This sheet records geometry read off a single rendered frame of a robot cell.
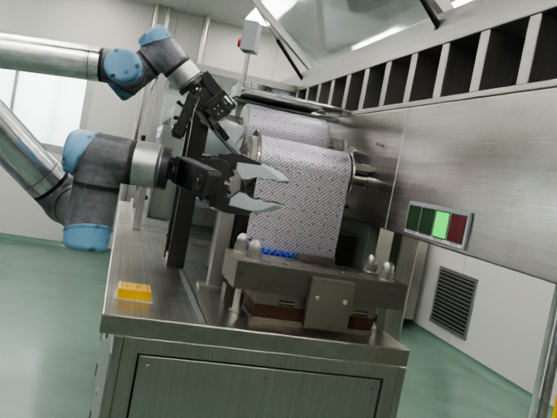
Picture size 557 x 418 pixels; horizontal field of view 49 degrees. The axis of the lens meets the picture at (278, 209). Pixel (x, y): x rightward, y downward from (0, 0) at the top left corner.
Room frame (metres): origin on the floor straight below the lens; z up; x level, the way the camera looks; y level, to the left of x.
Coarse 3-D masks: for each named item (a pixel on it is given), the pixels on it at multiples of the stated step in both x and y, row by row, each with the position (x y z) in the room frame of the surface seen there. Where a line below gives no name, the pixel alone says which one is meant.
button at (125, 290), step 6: (120, 282) 1.33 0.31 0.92; (126, 282) 1.34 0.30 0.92; (120, 288) 1.28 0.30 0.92; (126, 288) 1.28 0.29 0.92; (132, 288) 1.29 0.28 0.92; (138, 288) 1.31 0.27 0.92; (144, 288) 1.32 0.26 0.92; (150, 288) 1.34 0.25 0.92; (120, 294) 1.28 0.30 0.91; (126, 294) 1.28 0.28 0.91; (132, 294) 1.28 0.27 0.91; (138, 294) 1.29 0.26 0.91; (144, 294) 1.29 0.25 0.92; (150, 294) 1.29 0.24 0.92; (144, 300) 1.29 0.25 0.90
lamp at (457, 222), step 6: (456, 216) 1.16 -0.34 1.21; (462, 216) 1.14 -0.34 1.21; (456, 222) 1.15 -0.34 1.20; (462, 222) 1.13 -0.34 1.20; (450, 228) 1.17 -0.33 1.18; (456, 228) 1.15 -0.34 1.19; (462, 228) 1.13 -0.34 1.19; (450, 234) 1.17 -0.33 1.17; (456, 234) 1.15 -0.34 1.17; (462, 234) 1.13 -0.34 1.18; (450, 240) 1.16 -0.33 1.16; (456, 240) 1.14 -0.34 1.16
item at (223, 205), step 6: (228, 198) 1.00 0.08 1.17; (210, 204) 1.00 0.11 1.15; (216, 204) 1.00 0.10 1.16; (222, 204) 1.00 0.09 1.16; (228, 204) 1.00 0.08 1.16; (222, 210) 1.00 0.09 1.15; (228, 210) 1.00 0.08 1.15; (234, 210) 1.00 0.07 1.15; (240, 210) 1.00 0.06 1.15; (246, 210) 1.00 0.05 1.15
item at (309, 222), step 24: (264, 192) 1.48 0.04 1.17; (288, 192) 1.50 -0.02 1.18; (312, 192) 1.51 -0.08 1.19; (336, 192) 1.53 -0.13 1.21; (264, 216) 1.48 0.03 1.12; (288, 216) 1.50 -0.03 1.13; (312, 216) 1.51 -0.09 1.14; (336, 216) 1.53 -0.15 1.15; (264, 240) 1.49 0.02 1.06; (288, 240) 1.50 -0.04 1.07; (312, 240) 1.52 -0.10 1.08; (336, 240) 1.53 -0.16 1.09
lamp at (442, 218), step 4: (440, 212) 1.22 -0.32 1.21; (444, 212) 1.20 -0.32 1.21; (436, 216) 1.23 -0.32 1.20; (440, 216) 1.21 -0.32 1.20; (444, 216) 1.20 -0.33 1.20; (448, 216) 1.18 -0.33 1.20; (436, 220) 1.23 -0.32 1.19; (440, 220) 1.21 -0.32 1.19; (444, 220) 1.20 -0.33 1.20; (436, 224) 1.22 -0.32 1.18; (440, 224) 1.21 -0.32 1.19; (444, 224) 1.19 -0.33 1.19; (436, 228) 1.22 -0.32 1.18; (440, 228) 1.20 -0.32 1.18; (444, 228) 1.19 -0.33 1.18; (436, 232) 1.22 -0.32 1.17; (440, 232) 1.20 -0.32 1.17; (444, 232) 1.19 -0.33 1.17; (440, 236) 1.20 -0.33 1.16; (444, 236) 1.18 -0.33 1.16
